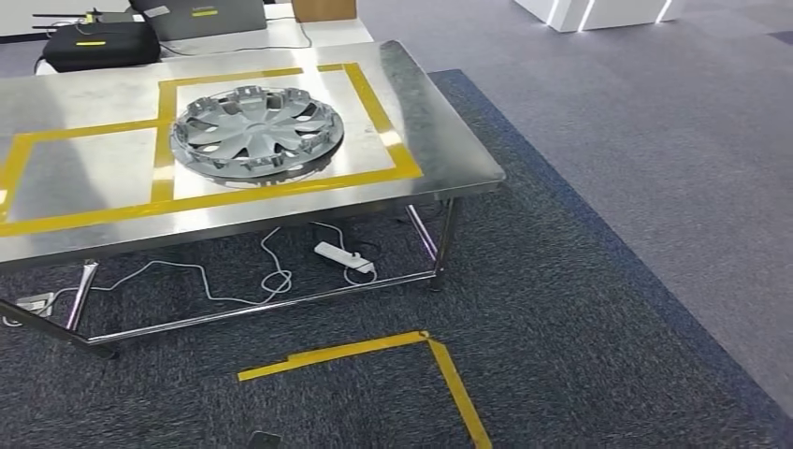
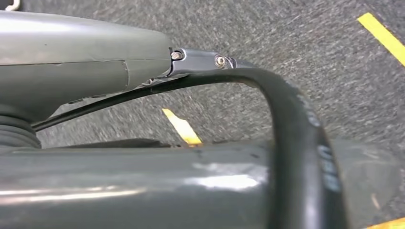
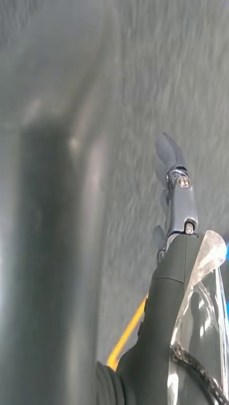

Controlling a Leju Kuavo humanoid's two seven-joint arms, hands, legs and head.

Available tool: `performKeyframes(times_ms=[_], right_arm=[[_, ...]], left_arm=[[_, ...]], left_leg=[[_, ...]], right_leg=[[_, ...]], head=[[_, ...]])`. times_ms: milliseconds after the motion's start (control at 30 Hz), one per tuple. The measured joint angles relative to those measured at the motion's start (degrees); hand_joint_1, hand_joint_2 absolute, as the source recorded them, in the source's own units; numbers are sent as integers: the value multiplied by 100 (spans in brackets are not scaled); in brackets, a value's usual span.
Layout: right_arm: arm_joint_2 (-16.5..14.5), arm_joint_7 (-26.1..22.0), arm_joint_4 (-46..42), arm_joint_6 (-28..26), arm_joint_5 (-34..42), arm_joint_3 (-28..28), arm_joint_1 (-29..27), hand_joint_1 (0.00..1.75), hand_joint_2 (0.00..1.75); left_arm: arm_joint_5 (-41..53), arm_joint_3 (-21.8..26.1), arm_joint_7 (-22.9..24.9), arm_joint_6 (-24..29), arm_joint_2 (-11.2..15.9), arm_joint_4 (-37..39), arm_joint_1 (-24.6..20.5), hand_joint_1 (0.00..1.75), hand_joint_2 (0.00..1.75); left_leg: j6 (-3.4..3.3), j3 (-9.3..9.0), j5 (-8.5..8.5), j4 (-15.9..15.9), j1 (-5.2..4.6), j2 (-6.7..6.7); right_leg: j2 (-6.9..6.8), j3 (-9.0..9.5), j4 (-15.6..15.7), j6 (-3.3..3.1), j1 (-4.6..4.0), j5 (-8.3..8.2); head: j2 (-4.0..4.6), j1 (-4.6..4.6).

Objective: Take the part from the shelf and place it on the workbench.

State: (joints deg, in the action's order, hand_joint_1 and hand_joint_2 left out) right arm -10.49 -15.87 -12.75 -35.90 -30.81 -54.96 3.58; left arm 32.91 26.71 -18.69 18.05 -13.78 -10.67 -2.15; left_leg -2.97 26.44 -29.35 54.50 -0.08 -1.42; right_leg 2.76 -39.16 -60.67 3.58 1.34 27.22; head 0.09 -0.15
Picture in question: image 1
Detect grey plastic wheel hubcap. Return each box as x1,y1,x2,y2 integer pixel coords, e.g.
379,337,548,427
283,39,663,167
170,85,346,181

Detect stainless steel workbench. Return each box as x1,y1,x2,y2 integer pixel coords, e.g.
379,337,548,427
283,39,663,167
0,39,506,361

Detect white power strip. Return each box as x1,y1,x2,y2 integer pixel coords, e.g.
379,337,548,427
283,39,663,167
313,241,377,275

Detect white table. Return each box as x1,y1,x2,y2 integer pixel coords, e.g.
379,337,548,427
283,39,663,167
34,3,376,77

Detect brown cardboard box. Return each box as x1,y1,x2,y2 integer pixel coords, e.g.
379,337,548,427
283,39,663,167
291,0,358,24

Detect grey laptop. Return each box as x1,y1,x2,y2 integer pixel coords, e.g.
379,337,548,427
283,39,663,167
128,0,267,42

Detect black carry bag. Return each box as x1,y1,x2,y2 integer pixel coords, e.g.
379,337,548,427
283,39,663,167
41,22,163,74

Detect metal floor socket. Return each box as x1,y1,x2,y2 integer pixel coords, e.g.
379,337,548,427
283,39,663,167
15,292,56,318

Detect black antenna device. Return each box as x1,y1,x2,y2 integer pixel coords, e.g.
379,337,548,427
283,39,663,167
31,7,135,29

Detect white floor cable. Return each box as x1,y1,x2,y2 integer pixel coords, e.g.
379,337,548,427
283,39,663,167
36,225,294,311

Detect black power cable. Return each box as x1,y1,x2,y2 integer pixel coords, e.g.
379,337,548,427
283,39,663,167
159,17,314,58

